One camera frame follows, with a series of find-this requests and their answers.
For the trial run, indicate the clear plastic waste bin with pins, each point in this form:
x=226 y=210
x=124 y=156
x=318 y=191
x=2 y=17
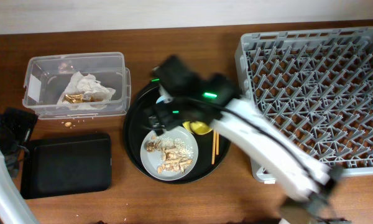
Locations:
x=49 y=79

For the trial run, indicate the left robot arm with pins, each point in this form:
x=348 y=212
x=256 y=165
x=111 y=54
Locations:
x=13 y=208

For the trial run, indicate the grey dishwasher rack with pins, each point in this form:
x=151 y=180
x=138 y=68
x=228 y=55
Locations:
x=316 y=87

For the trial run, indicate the food scraps on plate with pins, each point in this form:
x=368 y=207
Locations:
x=175 y=155

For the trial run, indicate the round black tray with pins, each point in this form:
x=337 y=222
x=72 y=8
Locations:
x=134 y=131

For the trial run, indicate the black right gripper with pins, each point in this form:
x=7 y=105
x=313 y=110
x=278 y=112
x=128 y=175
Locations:
x=163 y=109

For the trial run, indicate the black rectangular tray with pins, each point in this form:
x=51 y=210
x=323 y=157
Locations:
x=65 y=166

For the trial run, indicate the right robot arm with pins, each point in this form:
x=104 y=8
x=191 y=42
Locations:
x=307 y=182

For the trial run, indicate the light blue plastic cup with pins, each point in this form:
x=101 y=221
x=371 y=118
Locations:
x=162 y=99

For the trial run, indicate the white napkin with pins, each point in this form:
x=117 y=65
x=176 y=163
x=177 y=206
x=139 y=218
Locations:
x=90 y=86

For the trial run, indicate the yellow plastic bowl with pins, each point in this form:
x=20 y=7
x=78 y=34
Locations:
x=196 y=127

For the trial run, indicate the gold snack wrapper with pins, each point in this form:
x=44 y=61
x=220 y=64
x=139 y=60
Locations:
x=79 y=98

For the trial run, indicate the grey plate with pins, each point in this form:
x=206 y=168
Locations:
x=150 y=160

